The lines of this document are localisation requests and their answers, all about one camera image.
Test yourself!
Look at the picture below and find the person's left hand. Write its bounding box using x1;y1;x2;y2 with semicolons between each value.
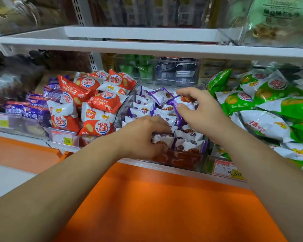
116;116;172;161

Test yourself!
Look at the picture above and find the person's right hand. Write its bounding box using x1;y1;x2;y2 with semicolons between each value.
175;87;234;144

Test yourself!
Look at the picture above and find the purple white snack packet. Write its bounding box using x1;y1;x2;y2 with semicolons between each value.
151;133;175;149
167;95;197;127

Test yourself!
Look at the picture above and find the person's right forearm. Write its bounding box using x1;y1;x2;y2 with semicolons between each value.
213;125;303;242

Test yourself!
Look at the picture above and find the person's left forearm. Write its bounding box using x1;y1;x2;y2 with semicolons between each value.
0;135;128;242

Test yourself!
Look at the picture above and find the pile of purple white packets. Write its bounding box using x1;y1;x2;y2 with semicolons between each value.
121;86;207;155

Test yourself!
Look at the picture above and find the row of dark blue packets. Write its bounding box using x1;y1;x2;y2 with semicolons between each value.
155;57;200;83

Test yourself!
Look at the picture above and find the clear plastic display bin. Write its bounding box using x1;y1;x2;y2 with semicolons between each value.
113;78;210;172

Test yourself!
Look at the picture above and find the orange shelf ledge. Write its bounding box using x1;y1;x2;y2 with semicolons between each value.
0;134;288;242

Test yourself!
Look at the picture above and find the row of small green packets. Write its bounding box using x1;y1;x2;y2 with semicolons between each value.
118;54;155;79

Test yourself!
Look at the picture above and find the white shelf board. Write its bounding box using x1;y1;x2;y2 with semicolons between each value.
0;26;303;61

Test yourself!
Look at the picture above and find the pile of red white packets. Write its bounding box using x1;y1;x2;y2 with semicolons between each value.
47;69;137;146

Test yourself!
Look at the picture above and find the pile of green white packets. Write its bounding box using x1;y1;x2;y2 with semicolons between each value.
206;69;303;175

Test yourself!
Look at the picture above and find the white perforated shelf upright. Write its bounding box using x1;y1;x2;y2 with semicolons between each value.
70;0;104;72

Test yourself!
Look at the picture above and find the row of dark boxed goods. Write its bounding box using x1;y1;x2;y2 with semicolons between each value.
87;0;213;28

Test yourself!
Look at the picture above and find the pile of dark purple packets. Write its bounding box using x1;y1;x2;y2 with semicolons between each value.
4;75;70;127

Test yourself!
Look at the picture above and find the clear bin with green packets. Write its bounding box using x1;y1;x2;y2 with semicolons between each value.
238;0;303;49

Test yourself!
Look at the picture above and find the clear plastic front guard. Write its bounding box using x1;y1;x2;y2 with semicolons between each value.
0;111;51;141

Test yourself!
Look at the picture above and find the pile of clear wrapped snacks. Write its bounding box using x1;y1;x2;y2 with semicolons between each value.
0;50;46;112

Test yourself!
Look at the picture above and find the clear bin with brown snacks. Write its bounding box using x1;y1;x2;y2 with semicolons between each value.
0;0;78;37

